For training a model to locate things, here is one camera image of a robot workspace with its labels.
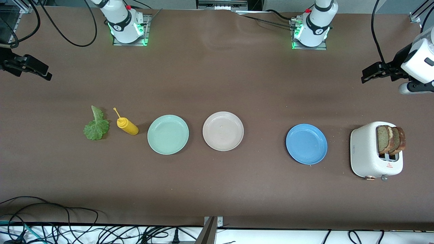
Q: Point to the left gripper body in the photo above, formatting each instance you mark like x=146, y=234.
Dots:
x=400, y=59

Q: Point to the brown bread slice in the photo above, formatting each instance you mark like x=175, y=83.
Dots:
x=401, y=139
x=383, y=139

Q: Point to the green lettuce leaf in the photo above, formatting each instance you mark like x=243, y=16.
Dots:
x=96, y=130

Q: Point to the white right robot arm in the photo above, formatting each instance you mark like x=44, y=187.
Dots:
x=122, y=23

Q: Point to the blue plate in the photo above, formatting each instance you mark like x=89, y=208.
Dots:
x=307, y=144

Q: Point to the mint green plate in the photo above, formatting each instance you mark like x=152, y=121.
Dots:
x=168, y=135

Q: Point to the beige plate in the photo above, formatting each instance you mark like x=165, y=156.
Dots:
x=223, y=131

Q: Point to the white toaster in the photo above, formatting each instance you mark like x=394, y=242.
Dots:
x=364, y=152

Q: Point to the yellow mustard squeeze bottle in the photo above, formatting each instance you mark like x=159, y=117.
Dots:
x=128, y=126

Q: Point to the thin metal rod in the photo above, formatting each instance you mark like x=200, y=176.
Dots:
x=154, y=16

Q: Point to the black power plug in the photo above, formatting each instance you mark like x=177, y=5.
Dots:
x=175, y=236

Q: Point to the aluminium extrusion bar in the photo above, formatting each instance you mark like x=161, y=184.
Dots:
x=207, y=234

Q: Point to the aluminium frame rail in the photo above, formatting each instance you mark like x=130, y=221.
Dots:
x=23, y=6
x=415, y=17

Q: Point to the metal frame bracket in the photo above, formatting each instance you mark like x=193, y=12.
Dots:
x=222, y=5

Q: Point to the small metal bracket plate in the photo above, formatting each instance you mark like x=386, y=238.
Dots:
x=219, y=222

